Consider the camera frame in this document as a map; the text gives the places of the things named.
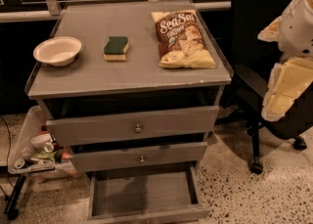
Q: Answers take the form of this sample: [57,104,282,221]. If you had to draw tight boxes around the grey top drawer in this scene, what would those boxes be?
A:
[47,106,219,146]

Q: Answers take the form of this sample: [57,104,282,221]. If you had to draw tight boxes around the grey middle drawer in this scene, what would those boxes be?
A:
[70,142,207,172]

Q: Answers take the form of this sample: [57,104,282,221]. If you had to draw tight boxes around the clear plastic side bin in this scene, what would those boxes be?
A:
[8,106,78,178]

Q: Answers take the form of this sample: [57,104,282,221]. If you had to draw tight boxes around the brown chip bag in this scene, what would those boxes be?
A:
[152,10,216,68]

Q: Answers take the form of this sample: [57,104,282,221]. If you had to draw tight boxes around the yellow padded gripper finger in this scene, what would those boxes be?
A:
[261,57,313,121]

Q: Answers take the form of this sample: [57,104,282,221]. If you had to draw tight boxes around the black office chair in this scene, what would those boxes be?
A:
[220,0,313,174]

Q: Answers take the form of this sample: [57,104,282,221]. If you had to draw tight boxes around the white paper bowl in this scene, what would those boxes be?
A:
[33,36,82,67]

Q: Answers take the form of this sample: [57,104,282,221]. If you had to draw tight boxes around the grey bottom drawer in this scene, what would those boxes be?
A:
[87,162,208,224]

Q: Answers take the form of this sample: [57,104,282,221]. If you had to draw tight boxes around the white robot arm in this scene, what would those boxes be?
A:
[257,0,313,121]

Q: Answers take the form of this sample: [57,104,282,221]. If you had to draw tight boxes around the black stand leg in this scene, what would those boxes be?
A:
[4,175,25,220]

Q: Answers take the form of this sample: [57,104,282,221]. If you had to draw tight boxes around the metal can in bin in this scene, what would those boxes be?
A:
[14,158,25,169]

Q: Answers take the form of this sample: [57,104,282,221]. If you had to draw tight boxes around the green yellow sponge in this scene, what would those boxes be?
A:
[104,36,129,61]

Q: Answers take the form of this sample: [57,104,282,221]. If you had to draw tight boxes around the grey drawer cabinet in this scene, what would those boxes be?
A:
[24,0,235,177]

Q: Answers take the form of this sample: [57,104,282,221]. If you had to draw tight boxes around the white cup in bin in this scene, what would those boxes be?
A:
[30,133,53,150]

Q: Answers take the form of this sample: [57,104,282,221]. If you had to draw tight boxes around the grey drawer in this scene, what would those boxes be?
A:
[47,106,219,146]
[87,162,208,224]
[70,142,207,172]

